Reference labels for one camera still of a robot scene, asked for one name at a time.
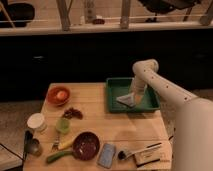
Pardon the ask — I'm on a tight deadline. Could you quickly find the grey towel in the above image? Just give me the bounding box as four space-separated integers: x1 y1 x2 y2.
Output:
116 94 135 107

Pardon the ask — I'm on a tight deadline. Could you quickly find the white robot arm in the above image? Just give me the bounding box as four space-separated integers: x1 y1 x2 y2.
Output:
132 59 213 171

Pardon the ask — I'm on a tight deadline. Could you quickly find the green cucumber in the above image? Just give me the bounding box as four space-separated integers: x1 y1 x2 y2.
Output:
46 151 72 164

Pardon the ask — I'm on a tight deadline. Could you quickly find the green plastic tray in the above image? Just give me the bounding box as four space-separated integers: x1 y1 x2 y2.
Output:
106 77 160 113

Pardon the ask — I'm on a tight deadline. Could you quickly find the blue sponge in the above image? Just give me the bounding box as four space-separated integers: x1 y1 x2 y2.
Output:
97 143 116 169

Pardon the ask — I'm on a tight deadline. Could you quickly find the black office chair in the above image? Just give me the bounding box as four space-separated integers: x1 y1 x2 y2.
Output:
138 0 202 23

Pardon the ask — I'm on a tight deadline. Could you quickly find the dark red bowl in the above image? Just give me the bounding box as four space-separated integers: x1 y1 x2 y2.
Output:
73 132 100 161

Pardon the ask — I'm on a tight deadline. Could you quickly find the white cup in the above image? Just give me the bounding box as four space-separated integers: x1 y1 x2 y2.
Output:
27 113 47 132

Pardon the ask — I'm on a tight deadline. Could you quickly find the yellow banana piece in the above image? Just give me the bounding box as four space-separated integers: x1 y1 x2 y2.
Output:
58 139 73 150

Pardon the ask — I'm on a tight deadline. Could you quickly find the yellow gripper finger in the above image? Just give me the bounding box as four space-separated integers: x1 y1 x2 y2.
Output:
134 93 143 105

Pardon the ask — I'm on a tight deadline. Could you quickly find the orange bowl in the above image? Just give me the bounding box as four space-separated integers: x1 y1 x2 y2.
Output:
46 86 70 106

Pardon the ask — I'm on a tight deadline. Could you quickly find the dark chair left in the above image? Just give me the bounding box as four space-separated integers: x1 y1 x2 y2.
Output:
0 0 35 28

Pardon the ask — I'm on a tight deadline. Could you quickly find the brown wooden block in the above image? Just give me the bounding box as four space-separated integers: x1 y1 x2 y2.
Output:
133 150 163 167

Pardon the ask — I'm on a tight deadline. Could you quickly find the brown dried fruit pile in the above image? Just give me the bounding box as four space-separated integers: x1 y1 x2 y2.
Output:
63 108 83 119

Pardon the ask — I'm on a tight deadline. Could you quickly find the small green cup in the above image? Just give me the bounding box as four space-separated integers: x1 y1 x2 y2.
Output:
55 118 70 134

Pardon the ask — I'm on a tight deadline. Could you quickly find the egg in bowl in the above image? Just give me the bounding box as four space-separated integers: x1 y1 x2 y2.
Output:
56 91 66 100

